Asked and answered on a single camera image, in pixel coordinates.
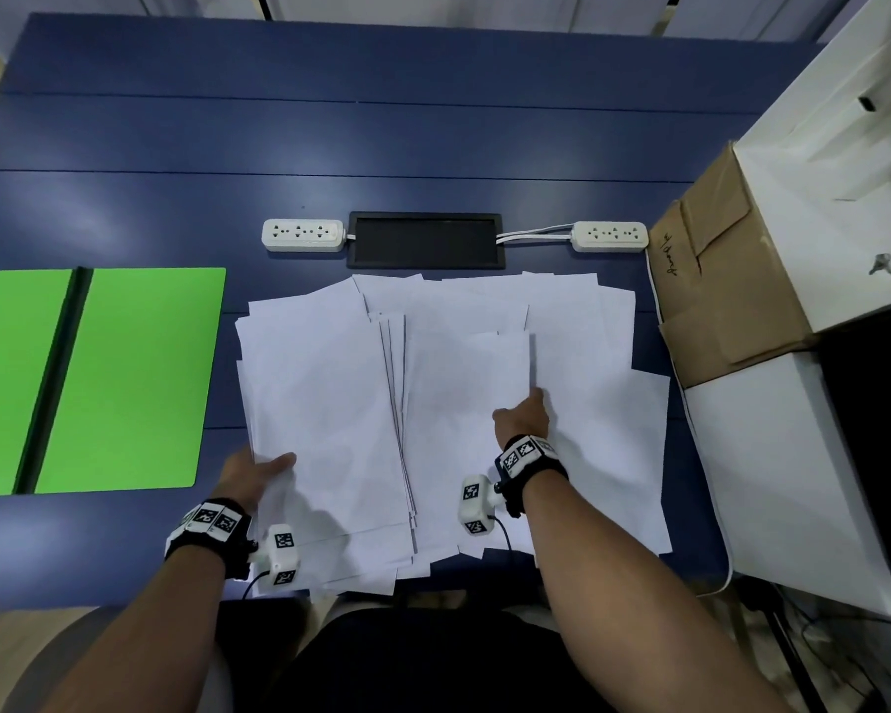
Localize black stand leg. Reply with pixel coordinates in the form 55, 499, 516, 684
739, 578, 885, 713

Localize black desk cable tray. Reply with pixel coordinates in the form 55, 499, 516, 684
346, 211, 507, 272

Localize person's left forearm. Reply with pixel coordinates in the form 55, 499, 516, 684
41, 545, 250, 713

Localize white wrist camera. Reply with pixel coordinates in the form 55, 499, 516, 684
255, 523, 301, 591
457, 474, 503, 537

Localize black marker wristband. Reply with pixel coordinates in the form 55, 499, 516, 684
164, 498, 257, 581
494, 434, 570, 519

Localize green folder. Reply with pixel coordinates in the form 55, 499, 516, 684
0, 266, 228, 498

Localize person's black clothing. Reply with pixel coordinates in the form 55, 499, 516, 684
219, 597, 588, 713

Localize white power strip cables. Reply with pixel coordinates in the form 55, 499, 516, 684
495, 224, 577, 246

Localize brown cardboard box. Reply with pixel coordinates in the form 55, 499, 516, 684
647, 140, 818, 389

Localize white power strip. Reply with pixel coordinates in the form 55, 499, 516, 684
569, 220, 650, 254
260, 218, 347, 254

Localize person's right forearm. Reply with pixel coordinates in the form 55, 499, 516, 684
523, 470, 796, 713

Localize grey round stool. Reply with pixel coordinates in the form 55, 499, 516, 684
0, 608, 232, 713

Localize person's left hand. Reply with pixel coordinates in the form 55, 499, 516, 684
215, 446, 298, 513

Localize pile of white papers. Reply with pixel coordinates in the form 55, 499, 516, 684
235, 271, 674, 596

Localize person's right hand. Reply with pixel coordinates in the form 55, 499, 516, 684
491, 386, 554, 458

